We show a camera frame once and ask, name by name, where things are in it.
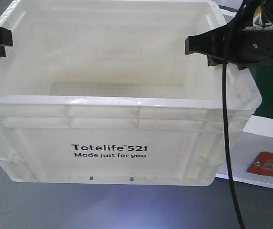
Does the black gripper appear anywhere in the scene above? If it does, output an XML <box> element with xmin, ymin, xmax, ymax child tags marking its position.
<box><xmin>184</xmin><ymin>0</ymin><xmax>273</xmax><ymax>67</ymax></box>

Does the white plastic Totelife crate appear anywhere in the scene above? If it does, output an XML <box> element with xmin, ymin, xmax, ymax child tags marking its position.
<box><xmin>0</xmin><ymin>0</ymin><xmax>263</xmax><ymax>187</ymax></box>

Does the orange warning label plate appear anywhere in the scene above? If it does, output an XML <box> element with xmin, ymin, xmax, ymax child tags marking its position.
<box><xmin>247</xmin><ymin>151</ymin><xmax>273</xmax><ymax>177</ymax></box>

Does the black cable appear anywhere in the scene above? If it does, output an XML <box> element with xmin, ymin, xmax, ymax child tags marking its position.
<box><xmin>221</xmin><ymin>0</ymin><xmax>248</xmax><ymax>229</ymax></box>

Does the white curved conveyor frame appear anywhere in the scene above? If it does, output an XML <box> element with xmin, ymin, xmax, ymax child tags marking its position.
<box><xmin>214</xmin><ymin>10</ymin><xmax>273</xmax><ymax>191</ymax></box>

